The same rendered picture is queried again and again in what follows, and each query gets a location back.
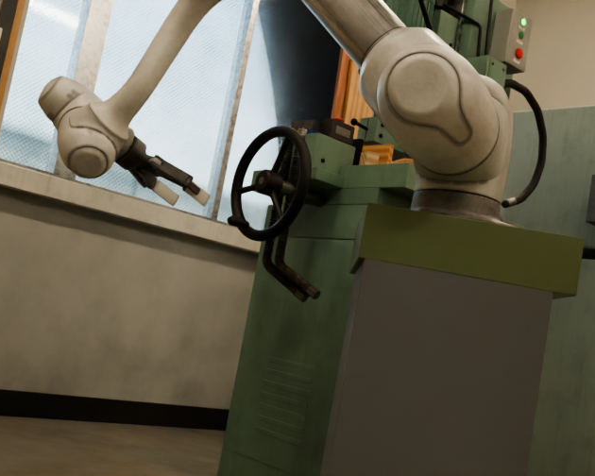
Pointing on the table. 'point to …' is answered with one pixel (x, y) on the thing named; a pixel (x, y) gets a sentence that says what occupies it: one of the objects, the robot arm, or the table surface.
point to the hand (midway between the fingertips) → (187, 198)
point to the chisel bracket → (377, 134)
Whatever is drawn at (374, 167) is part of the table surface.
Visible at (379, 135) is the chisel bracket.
